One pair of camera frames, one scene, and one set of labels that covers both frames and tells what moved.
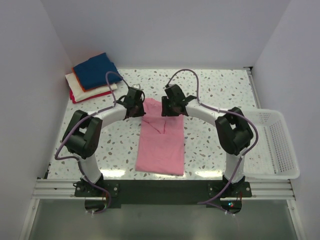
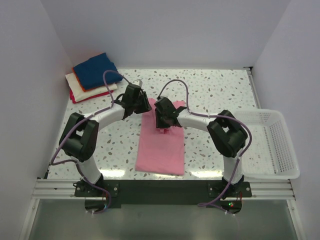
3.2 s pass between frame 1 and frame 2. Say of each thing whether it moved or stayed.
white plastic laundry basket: stayed
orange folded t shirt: stayed
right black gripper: moved
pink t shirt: stayed
